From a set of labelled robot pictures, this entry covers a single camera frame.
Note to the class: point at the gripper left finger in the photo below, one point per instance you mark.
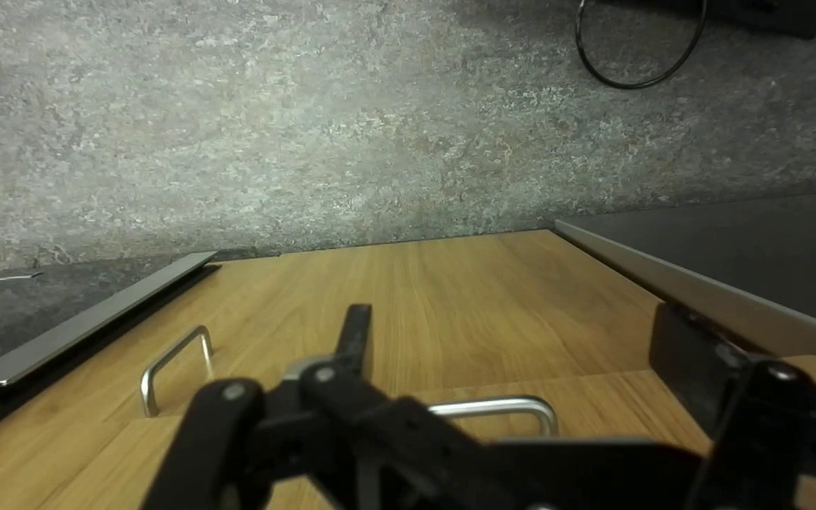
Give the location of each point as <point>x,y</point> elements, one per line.
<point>238,432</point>

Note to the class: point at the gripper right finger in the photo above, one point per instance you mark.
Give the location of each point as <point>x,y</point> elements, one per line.
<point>769,425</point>

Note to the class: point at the wooden drawer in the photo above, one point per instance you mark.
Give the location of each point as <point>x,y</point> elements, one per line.
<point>592,411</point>
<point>450,304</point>

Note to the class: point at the wooden drawer cabinet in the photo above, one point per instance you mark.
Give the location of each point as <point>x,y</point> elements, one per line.
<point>450,304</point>

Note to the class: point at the black box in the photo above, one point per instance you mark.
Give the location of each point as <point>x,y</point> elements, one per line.
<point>769,14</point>

